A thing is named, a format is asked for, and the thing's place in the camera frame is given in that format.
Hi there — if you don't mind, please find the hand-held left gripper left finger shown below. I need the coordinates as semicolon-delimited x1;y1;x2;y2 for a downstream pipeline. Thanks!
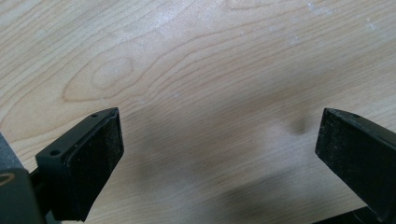
35;106;125;223

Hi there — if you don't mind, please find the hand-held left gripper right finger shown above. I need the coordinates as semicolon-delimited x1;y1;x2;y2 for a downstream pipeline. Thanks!
315;107;396;224

